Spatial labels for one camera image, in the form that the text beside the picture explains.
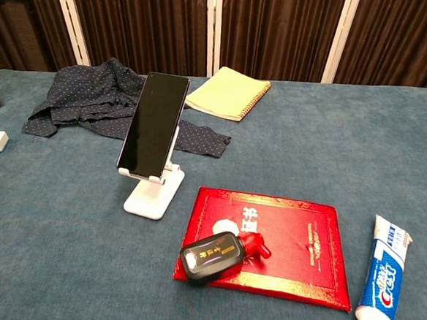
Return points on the black smartphone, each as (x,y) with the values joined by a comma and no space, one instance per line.
(153,126)

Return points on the white folding phone stand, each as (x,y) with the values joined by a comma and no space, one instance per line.
(152,199)

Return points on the brown pleated screen curtain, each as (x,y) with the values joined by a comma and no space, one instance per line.
(408,42)
(277,32)
(146,23)
(31,37)

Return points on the navy dotted cloth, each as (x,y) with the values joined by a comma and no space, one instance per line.
(86,96)

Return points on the yellow spiral notebook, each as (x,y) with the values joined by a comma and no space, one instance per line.
(225,93)

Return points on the black ink bottle red cap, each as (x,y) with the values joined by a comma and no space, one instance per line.
(210,258)

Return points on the blue felt table cover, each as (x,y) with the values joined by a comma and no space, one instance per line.
(328,146)

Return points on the red certificate folder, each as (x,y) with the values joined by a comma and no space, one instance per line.
(295,253)

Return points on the blue white toothpaste tube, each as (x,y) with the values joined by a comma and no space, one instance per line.
(382,281)

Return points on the white screen frame post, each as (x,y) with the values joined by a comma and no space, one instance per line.
(340,40)
(71,22)
(214,32)

